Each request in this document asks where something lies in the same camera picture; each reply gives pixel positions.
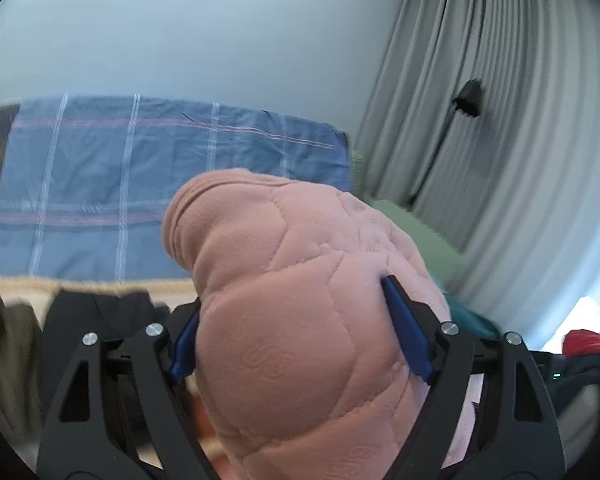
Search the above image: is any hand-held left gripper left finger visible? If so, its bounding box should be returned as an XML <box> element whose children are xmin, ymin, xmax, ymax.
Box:
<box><xmin>36</xmin><ymin>300</ymin><xmax>202</xmax><ymax>480</ymax></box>

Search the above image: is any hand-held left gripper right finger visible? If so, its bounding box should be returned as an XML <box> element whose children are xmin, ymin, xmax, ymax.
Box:
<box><xmin>380</xmin><ymin>275</ymin><xmax>567</xmax><ymax>480</ymax></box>

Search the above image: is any pink quilted fleece garment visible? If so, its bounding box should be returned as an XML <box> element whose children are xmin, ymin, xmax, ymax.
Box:
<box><xmin>161</xmin><ymin>168</ymin><xmax>478</xmax><ymax>480</ymax></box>

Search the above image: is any red cloth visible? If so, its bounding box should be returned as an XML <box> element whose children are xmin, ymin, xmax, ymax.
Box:
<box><xmin>561</xmin><ymin>329</ymin><xmax>600</xmax><ymax>358</ymax></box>

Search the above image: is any teal garment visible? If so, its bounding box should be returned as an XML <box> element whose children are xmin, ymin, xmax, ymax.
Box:
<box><xmin>445</xmin><ymin>295</ymin><xmax>503</xmax><ymax>341</ymax></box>

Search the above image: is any black jacket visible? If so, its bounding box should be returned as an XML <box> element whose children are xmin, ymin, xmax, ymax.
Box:
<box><xmin>42</xmin><ymin>287</ymin><xmax>201</xmax><ymax>461</ymax></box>

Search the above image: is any green sheet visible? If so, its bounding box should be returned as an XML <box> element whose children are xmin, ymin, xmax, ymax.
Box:
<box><xmin>352</xmin><ymin>152</ymin><xmax>473</xmax><ymax>293</ymax></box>

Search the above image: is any cream patterned blanket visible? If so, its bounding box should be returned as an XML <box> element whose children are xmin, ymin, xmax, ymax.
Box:
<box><xmin>0</xmin><ymin>275</ymin><xmax>196</xmax><ymax>321</ymax></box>

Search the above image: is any blue plaid quilt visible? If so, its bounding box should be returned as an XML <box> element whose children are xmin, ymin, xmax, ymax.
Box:
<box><xmin>0</xmin><ymin>93</ymin><xmax>353</xmax><ymax>281</ymax></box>

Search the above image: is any grey fleece garment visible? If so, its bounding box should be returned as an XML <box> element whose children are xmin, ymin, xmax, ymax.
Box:
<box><xmin>0</xmin><ymin>285</ymin><xmax>43</xmax><ymax>448</ymax></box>

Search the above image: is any grey curtain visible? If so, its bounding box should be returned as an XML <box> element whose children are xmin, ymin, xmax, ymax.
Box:
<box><xmin>352</xmin><ymin>0</ymin><xmax>600</xmax><ymax>351</ymax></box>

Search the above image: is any black floor lamp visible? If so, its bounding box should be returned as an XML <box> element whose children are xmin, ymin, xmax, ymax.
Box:
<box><xmin>407</xmin><ymin>78</ymin><xmax>484</xmax><ymax>207</ymax></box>

